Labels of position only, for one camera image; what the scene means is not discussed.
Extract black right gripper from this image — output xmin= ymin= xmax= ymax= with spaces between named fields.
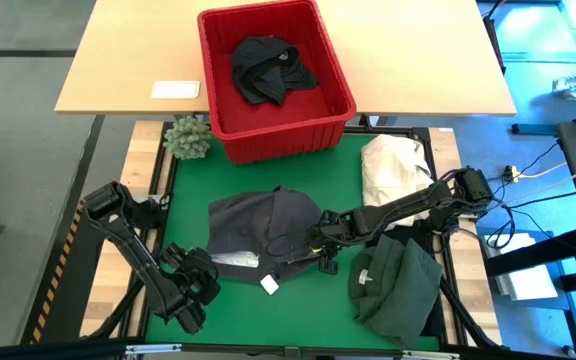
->
xmin=312 ymin=209 xmax=364 ymax=275

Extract white box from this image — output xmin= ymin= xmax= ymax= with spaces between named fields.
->
xmin=487 ymin=232 xmax=559 ymax=301

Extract white garment label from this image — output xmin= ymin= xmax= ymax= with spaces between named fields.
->
xmin=260 ymin=273 xmax=281 ymax=296

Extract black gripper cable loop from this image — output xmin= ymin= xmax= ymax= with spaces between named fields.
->
xmin=266 ymin=230 xmax=319 ymax=262

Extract wooden side board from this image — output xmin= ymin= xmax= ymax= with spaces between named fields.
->
xmin=427 ymin=127 xmax=502 ymax=346
xmin=80 ymin=119 xmax=174 ymax=339

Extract light wooden desk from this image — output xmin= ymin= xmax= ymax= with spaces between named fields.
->
xmin=53 ymin=0 xmax=518 ymax=117

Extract black table frame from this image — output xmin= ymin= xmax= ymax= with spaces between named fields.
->
xmin=87 ymin=119 xmax=502 ymax=360

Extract artificial green potted plant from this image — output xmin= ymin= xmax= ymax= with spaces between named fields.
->
xmin=162 ymin=115 xmax=214 ymax=160

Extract silver frame bracket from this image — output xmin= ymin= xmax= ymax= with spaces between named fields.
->
xmin=124 ymin=343 xmax=183 ymax=356
xmin=401 ymin=349 xmax=460 ymax=360

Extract dark green garment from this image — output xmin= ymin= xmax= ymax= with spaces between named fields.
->
xmin=347 ymin=234 xmax=444 ymax=350

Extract cream garment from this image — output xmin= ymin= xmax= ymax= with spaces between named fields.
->
xmin=360 ymin=133 xmax=435 ymax=232

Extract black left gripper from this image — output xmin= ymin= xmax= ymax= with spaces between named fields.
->
xmin=160 ymin=242 xmax=222 ymax=307

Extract red plastic bin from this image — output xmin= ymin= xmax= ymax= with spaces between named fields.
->
xmin=196 ymin=0 xmax=358 ymax=166

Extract black desk foot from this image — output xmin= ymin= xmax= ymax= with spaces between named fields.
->
xmin=511 ymin=122 xmax=559 ymax=137

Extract dark grey garment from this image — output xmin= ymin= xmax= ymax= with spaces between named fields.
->
xmin=206 ymin=187 xmax=323 ymax=286

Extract black hazard-striped plate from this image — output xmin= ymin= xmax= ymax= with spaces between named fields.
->
xmin=20 ymin=199 xmax=104 ymax=346

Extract yellow floor cable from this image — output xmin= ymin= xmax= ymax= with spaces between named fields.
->
xmin=502 ymin=164 xmax=569 ymax=182

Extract black garment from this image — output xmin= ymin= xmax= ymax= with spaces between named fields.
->
xmin=365 ymin=223 xmax=447 ymax=339

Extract black shorts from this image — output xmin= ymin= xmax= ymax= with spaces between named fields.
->
xmin=231 ymin=35 xmax=319 ymax=107

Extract white rectangular pad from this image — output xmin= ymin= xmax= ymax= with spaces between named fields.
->
xmin=150 ymin=80 xmax=202 ymax=100

